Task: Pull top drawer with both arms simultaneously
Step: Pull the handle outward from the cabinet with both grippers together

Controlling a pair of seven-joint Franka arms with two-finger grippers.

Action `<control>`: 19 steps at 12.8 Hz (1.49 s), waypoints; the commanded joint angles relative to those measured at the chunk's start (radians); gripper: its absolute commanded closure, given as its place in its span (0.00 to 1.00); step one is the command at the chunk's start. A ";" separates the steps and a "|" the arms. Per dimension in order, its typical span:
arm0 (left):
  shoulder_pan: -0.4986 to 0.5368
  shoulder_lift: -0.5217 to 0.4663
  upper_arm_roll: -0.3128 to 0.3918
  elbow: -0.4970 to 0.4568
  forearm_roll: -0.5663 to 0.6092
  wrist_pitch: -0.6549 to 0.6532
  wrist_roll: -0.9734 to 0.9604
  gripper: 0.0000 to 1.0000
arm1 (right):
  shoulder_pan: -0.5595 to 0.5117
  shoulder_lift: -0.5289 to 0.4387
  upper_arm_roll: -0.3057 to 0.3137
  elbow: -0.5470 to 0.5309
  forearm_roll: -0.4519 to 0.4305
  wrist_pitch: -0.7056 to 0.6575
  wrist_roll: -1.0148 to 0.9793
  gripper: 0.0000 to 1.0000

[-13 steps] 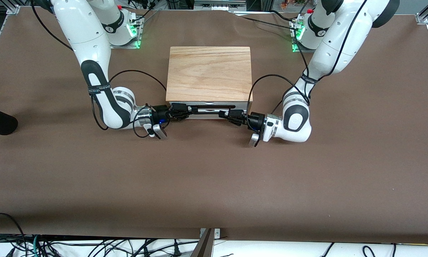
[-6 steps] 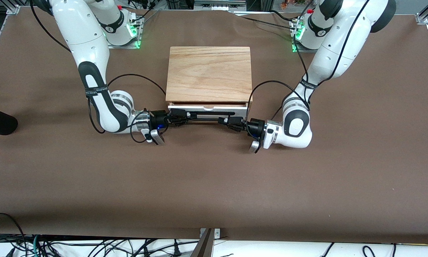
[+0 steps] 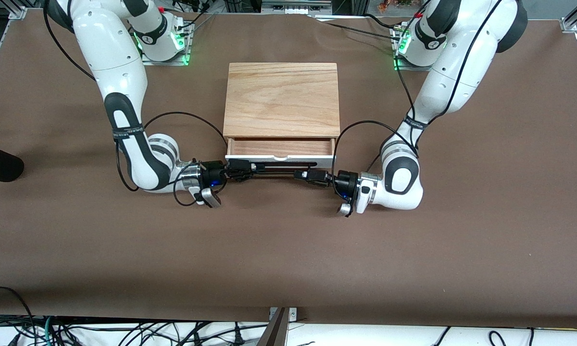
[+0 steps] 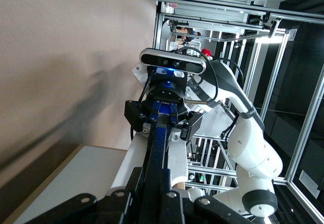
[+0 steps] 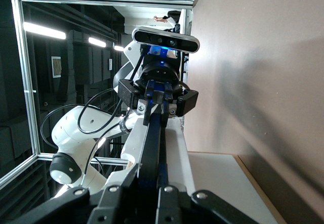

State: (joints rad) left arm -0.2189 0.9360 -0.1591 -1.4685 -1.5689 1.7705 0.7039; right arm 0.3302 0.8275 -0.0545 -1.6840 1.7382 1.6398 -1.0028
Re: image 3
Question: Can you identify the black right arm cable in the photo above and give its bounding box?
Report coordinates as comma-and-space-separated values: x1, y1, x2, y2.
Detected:
42, 0, 229, 207

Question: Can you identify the grey metal box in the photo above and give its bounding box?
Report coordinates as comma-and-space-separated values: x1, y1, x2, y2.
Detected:
260, 0, 333, 15

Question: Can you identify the black cable at arm base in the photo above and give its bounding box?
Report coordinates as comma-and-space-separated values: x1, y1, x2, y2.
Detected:
173, 0, 217, 30

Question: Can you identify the wooden drawer cabinet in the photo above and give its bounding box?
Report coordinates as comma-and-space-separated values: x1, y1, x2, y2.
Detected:
223, 62, 341, 157

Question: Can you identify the white-front drawer with black handle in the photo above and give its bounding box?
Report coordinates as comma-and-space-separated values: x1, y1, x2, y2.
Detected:
225, 137, 337, 176

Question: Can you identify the black looped cable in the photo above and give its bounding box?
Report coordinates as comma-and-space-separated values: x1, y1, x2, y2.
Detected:
0, 287, 35, 346

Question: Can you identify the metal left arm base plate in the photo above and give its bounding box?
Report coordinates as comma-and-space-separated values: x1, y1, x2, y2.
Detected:
393, 26, 434, 72

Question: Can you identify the black cable across table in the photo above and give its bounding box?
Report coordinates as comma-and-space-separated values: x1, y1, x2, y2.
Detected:
313, 13, 404, 41

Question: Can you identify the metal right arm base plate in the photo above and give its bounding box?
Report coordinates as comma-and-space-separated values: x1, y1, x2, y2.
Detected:
139, 19, 191, 66

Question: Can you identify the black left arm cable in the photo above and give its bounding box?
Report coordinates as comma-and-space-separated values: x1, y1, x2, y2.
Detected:
331, 0, 505, 193

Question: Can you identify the small metal bracket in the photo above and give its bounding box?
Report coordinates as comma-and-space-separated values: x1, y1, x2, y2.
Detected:
269, 308, 298, 322

